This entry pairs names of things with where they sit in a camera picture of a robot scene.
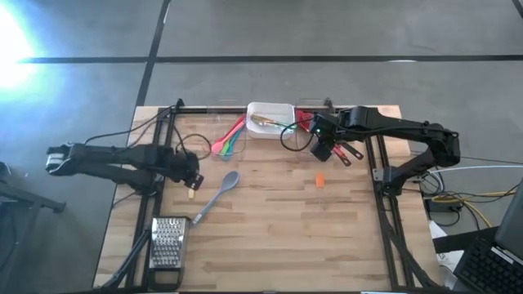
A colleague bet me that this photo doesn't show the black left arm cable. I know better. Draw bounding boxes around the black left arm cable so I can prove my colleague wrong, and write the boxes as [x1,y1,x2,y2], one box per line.
[83,105,213,161]

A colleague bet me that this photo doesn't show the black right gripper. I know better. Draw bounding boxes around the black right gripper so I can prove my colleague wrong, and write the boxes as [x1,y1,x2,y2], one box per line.
[310,110,352,163]

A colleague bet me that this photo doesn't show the black power box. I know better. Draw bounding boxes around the black power box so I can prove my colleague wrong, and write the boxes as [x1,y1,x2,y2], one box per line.
[424,198,454,213]

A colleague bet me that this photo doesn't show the metal box grater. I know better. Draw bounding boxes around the metal box grater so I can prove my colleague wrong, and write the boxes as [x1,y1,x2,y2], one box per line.
[146,216,192,292]

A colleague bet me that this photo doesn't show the green silicone spatula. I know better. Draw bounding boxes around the green silicone spatula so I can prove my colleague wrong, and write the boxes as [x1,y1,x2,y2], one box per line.
[219,134,242,157]

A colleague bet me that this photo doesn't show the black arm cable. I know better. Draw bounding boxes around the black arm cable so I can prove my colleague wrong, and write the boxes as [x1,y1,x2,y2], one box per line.
[83,105,213,161]
[279,118,315,153]

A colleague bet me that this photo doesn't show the orange spatula with clear handle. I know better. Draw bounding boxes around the orange spatula with clear handle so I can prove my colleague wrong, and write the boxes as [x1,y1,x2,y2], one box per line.
[314,171,328,213]

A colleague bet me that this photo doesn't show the blue silicone spatula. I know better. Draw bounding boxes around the blue silicone spatula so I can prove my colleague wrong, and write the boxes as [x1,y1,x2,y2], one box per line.
[224,130,246,161]

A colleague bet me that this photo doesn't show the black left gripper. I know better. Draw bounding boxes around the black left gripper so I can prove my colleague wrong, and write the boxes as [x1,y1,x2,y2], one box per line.
[171,153,204,189]

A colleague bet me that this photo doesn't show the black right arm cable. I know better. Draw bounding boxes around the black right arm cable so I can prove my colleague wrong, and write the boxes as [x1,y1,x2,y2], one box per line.
[279,118,315,153]

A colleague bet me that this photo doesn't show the black metal stand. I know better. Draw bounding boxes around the black metal stand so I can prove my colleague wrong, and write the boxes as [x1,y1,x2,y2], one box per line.
[0,161,67,294]

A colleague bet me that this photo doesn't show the clear plastic bin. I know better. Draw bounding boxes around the clear plastic bin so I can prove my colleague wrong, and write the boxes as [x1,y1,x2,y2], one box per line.
[294,97,341,153]
[207,104,251,158]

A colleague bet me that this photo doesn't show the yellow cable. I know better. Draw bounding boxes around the yellow cable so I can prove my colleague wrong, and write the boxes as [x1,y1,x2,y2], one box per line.
[431,190,518,229]

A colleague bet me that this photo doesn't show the black laptop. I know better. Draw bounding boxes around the black laptop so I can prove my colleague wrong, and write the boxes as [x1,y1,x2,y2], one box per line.
[452,179,523,294]

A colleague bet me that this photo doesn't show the green-handled utensil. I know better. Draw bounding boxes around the green-handled utensil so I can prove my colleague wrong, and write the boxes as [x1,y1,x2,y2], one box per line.
[265,118,296,131]

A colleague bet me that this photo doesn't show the white cable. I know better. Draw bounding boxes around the white cable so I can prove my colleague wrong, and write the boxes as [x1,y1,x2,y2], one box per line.
[427,164,523,175]

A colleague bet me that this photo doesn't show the grey silicone spoon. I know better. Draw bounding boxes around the grey silicone spoon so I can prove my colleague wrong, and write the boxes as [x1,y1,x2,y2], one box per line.
[190,170,240,228]

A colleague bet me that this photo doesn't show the white paper sheet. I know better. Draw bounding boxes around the white paper sheet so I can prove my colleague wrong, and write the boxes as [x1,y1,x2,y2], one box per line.
[428,220,465,287]

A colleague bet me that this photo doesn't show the black aluminium table frame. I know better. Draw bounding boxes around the black aluminium table frame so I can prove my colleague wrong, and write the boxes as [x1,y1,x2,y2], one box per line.
[100,105,446,293]

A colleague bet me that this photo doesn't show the white plastic tray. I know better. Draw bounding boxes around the white plastic tray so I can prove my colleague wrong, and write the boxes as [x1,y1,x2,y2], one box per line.
[246,101,297,140]

